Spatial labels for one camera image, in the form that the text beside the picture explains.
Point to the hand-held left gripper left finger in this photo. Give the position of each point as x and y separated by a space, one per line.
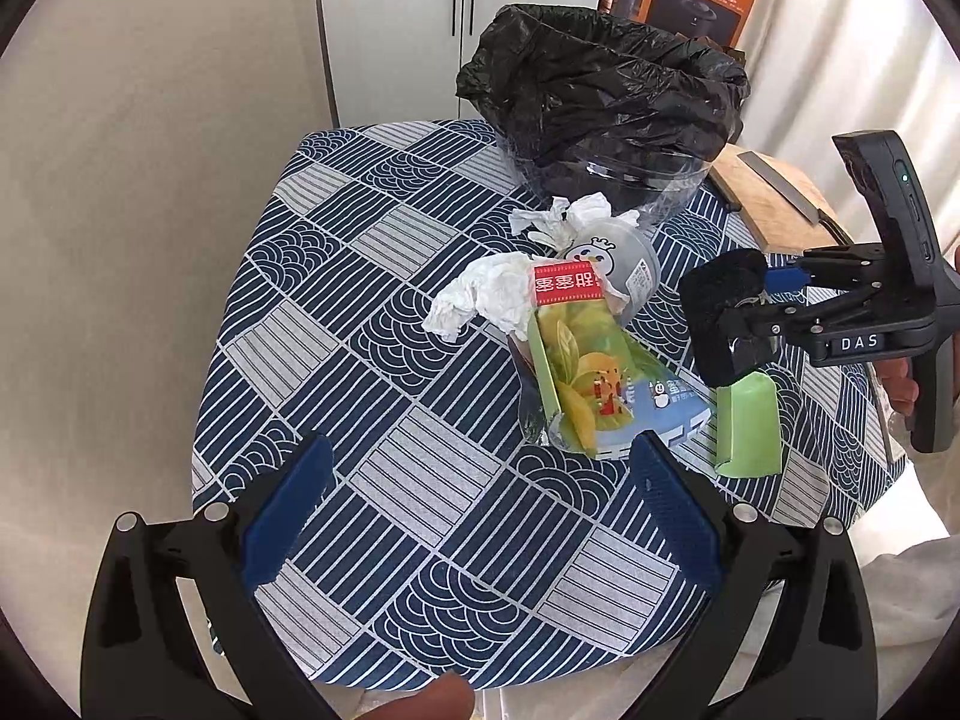
289 510

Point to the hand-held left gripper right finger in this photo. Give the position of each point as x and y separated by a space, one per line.
675 510

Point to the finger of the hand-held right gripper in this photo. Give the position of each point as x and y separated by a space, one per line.
784 279
780 322

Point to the black fluffy cloth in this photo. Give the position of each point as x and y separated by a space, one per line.
720 300

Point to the colourful snack packet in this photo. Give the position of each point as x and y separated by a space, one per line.
600 390

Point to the black trash bag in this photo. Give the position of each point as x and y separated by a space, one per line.
600 82

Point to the large white tissue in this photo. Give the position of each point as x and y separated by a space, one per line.
487 296

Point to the person's right hand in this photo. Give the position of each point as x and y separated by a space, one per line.
896 386

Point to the person's left hand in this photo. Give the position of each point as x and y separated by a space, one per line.
427 701

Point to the wooden cutting board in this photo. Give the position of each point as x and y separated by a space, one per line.
757 199

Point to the kitchen knife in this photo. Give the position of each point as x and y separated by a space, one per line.
780 184

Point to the green paper box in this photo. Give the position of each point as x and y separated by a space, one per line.
746 424

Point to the blue patterned tablecloth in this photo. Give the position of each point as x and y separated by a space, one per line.
375 405

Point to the clear printed plastic cup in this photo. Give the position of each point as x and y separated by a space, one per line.
615 255

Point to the red label snack packet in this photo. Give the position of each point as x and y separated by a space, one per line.
568 283

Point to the small crumpled white tissue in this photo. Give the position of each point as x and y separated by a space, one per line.
559 217

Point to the white cabinet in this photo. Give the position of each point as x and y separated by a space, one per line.
405 30

